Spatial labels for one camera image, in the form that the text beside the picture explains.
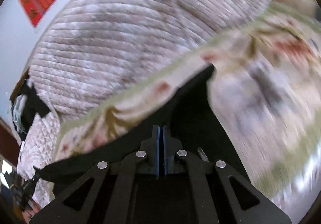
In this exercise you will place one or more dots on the person's left hand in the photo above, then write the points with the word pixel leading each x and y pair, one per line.
pixel 33 209

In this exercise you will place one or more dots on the floral fleece blanket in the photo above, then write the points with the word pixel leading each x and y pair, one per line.
pixel 265 93

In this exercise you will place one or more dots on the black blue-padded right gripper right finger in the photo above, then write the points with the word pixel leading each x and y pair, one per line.
pixel 220 193

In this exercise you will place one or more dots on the black pants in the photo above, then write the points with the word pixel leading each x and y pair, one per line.
pixel 188 117

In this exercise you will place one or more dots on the dark clothes pile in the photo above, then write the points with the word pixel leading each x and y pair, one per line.
pixel 25 106

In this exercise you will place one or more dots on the quilted beige bedspread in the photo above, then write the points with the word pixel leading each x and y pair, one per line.
pixel 96 49

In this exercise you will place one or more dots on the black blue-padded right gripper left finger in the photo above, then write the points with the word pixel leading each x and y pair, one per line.
pixel 99 187

